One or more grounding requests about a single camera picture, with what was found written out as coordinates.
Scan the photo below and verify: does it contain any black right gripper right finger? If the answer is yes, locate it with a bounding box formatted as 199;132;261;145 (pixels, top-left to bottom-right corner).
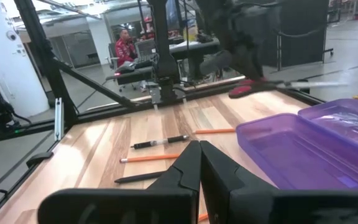
199;140;358;224

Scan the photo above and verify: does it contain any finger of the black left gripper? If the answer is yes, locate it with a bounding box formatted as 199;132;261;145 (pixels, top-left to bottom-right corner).
228;46;250;80
249;51;266;82

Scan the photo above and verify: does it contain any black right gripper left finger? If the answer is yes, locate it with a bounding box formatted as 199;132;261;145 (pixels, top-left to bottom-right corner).
37;139;202;224

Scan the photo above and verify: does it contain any orange pencil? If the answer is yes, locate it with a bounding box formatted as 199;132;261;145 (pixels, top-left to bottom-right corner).
119;153;180;164
193;128;236;135

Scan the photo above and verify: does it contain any black pen clear middle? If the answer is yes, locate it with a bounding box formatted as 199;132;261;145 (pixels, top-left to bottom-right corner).
130;134;190;150

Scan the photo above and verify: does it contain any purple transparent pencil box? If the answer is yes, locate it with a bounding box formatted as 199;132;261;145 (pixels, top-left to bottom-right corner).
235;98;358;191

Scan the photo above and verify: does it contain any black office desk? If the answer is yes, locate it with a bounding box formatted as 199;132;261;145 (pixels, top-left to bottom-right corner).
168;39;222;80
113;60;157;93

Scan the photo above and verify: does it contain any black room divider panel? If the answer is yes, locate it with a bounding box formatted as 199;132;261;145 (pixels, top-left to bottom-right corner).
277;0;335;69

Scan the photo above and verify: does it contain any black clamp foot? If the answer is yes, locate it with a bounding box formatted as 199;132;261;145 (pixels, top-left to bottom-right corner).
25;151;55;169

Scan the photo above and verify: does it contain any person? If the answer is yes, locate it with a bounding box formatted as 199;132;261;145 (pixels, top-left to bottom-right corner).
114;27;139;68

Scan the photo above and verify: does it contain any black office chair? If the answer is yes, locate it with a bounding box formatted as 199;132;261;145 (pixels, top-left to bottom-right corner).
107;42;121;71

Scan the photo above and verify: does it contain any white building pillar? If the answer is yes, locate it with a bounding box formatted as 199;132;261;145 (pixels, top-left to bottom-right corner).
0;0;51;118

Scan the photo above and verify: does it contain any silver aluminium bracket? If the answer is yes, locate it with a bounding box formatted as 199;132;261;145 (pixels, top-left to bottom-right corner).
53;97;65;141

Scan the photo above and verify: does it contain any black aluminium table frame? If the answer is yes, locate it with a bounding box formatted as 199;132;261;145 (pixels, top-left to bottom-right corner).
0;0;326;218

